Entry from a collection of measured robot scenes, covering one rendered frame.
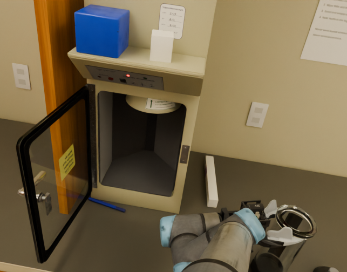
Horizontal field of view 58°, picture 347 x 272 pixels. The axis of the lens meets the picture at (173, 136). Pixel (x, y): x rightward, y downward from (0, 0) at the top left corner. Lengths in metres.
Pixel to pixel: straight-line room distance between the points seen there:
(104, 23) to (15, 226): 0.70
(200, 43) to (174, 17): 0.09
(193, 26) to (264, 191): 0.77
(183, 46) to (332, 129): 0.87
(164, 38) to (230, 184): 0.75
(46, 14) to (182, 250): 0.61
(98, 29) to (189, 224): 0.50
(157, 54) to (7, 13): 0.86
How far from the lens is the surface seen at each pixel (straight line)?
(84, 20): 0.76
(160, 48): 0.75
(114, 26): 0.74
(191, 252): 0.73
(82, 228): 1.10
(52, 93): 0.88
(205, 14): 0.81
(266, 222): 0.84
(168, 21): 0.82
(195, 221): 0.81
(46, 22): 0.82
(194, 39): 0.82
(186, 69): 0.74
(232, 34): 1.26
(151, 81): 0.80
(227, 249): 0.50
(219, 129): 1.42
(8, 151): 1.46
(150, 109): 0.93
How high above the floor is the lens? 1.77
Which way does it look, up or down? 33 degrees down
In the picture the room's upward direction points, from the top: 8 degrees clockwise
